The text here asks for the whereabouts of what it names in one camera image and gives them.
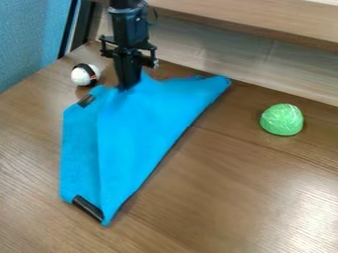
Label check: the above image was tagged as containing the green toy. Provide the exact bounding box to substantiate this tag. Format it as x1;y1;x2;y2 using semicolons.
258;103;305;136

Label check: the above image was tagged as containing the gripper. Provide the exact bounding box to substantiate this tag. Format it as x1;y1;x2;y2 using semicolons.
97;7;160;91

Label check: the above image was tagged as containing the blue cloth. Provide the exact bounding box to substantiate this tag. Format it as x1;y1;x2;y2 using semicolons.
57;70;234;227

